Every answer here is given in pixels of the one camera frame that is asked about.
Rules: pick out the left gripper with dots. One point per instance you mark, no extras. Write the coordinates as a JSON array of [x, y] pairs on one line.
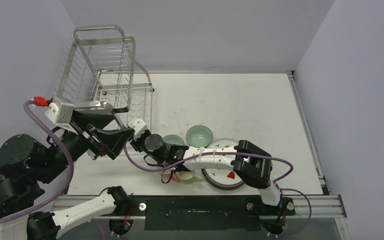
[[113, 142]]

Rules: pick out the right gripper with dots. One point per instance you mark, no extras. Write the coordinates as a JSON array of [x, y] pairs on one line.
[[137, 139]]

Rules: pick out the celadon bowl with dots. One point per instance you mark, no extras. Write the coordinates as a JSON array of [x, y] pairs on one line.
[[199, 136], [173, 139]]

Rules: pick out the stainless steel dish rack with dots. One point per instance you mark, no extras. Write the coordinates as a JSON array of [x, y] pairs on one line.
[[101, 66]]

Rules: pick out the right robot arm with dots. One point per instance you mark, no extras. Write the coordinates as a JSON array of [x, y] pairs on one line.
[[254, 166]]

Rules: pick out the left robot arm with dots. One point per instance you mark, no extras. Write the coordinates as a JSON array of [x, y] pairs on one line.
[[26, 162]]

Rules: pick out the strawberry pattern top plate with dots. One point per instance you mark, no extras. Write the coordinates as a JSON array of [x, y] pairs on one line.
[[219, 175]]

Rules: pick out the dark bottom plate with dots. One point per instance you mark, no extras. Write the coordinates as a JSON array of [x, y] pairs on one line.
[[220, 186]]

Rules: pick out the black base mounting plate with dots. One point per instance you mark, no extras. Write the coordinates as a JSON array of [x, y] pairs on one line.
[[203, 213]]

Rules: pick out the pink handled cream mug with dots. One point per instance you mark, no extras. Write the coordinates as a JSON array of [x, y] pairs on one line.
[[168, 176]]

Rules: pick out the green handled cream mug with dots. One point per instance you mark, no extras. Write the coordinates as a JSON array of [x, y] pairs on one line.
[[188, 177]]

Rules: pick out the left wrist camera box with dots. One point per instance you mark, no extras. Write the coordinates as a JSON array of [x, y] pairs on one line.
[[60, 112]]

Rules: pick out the aluminium right side rail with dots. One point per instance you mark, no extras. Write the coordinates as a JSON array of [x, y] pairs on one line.
[[309, 137]]

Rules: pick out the aluminium rail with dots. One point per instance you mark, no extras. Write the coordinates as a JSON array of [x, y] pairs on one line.
[[309, 137], [322, 206]]

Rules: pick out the aluminium front rail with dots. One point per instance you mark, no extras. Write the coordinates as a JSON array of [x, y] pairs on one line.
[[322, 206]]

